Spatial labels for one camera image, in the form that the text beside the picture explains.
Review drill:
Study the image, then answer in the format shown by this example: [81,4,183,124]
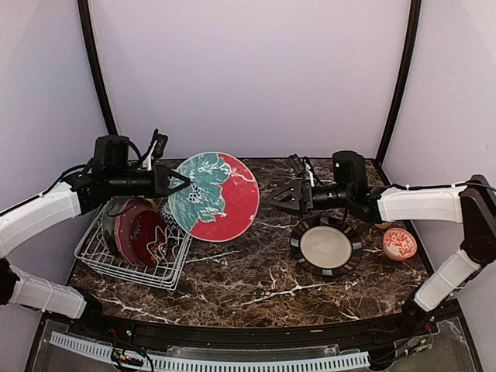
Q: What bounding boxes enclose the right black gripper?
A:
[267,178,353,217]

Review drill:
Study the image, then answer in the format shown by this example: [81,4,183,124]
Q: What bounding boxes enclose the red teal floral plate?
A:
[168,152,260,243]

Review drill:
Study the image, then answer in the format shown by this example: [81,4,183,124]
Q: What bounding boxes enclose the black rimmed cream plate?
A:
[289,215,363,277]

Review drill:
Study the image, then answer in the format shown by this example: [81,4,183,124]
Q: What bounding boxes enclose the red white patterned bowl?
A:
[383,228,418,261]

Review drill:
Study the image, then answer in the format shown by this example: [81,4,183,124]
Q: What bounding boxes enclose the yellow ceramic mug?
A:
[375,222,391,229]

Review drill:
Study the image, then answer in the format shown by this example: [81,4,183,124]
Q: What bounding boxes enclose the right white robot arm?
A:
[269,150,495,336]

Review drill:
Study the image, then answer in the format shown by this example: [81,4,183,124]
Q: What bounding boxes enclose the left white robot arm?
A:
[1,132,191,338]

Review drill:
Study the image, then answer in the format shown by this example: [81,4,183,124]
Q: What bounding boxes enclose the blue white patterned bowl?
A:
[160,204,184,240]

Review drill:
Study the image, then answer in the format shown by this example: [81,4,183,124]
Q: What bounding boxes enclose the dark red floral plate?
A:
[131,210,168,267]

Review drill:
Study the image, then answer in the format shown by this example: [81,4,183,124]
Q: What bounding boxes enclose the green teal plate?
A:
[102,197,127,259]

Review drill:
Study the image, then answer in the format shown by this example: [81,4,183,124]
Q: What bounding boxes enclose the pink dotted plate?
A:
[114,198,153,267]

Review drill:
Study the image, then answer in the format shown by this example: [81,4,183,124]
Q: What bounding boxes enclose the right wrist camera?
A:
[288,154,319,187]

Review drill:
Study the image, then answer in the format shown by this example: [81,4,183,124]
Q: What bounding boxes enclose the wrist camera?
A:
[288,154,319,187]
[139,129,168,171]

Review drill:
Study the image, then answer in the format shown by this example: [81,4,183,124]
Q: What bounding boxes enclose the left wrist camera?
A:
[139,129,168,171]

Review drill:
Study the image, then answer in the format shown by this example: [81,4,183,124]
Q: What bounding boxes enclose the left black frame post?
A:
[77,0,118,135]

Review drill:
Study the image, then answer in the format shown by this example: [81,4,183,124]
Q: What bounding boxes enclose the black frame post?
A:
[77,0,118,135]
[375,0,422,167]

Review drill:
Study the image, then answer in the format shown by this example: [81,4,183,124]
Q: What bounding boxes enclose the white wire dish rack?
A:
[74,198,192,291]

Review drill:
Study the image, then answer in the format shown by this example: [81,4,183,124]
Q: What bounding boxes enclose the black front rail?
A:
[70,314,438,353]

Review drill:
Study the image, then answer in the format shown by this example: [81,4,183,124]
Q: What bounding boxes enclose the white slotted cable duct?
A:
[49,331,371,372]

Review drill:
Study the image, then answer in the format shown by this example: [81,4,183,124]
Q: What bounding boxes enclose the right black frame post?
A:
[375,0,422,167]

